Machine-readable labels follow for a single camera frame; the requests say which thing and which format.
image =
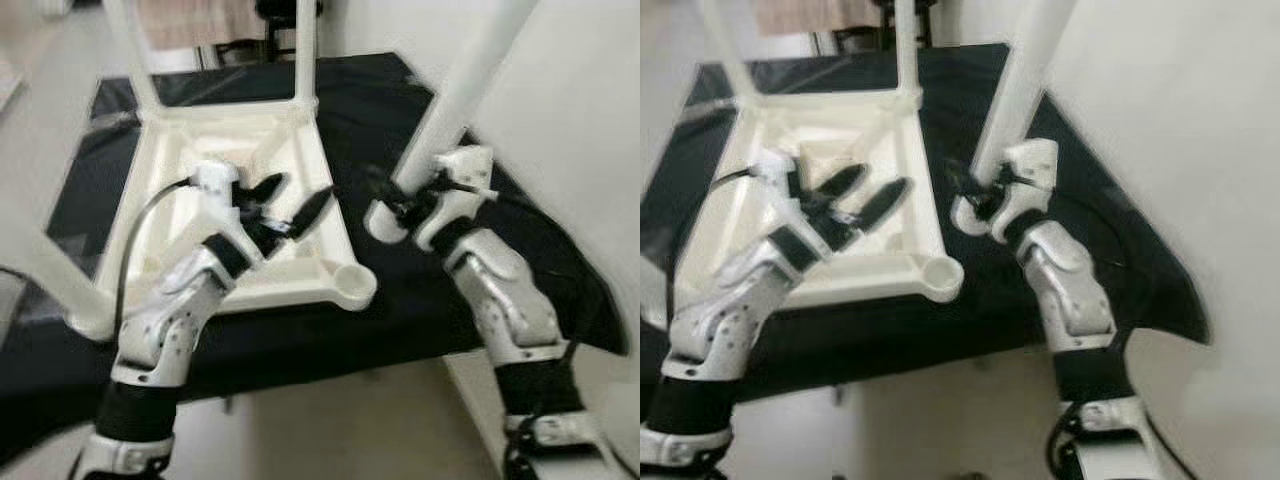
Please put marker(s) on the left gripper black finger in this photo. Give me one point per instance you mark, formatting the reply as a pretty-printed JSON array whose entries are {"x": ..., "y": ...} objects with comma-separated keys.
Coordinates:
[
  {"x": 886, "y": 204},
  {"x": 314, "y": 212},
  {"x": 268, "y": 188},
  {"x": 838, "y": 184}
]

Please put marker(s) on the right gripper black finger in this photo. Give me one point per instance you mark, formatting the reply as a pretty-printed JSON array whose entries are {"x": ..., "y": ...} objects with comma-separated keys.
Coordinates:
[
  {"x": 960, "y": 182},
  {"x": 382, "y": 192}
]

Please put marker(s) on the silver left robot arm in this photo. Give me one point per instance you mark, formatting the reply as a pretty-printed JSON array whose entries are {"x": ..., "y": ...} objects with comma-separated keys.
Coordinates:
[
  {"x": 720, "y": 320},
  {"x": 165, "y": 330}
]

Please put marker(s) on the black tablecloth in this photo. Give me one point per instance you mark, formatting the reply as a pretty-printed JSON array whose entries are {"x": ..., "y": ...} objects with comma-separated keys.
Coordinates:
[
  {"x": 420, "y": 290},
  {"x": 1060, "y": 280}
]

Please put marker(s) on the beige tablecloth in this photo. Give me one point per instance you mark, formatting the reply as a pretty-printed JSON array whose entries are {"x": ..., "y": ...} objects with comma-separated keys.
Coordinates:
[
  {"x": 200, "y": 22},
  {"x": 815, "y": 15}
]

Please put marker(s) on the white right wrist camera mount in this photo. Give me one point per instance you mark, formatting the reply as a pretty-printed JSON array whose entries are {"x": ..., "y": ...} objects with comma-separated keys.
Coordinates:
[
  {"x": 460, "y": 190},
  {"x": 1030, "y": 180}
]

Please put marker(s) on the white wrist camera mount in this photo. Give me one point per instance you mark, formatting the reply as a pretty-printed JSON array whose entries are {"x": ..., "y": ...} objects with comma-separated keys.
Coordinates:
[
  {"x": 215, "y": 190},
  {"x": 1030, "y": 180},
  {"x": 460, "y": 190},
  {"x": 775, "y": 180}
]

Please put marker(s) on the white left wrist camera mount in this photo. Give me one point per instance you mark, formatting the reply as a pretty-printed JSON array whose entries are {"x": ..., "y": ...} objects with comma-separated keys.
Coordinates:
[
  {"x": 215, "y": 190},
  {"x": 775, "y": 180}
]

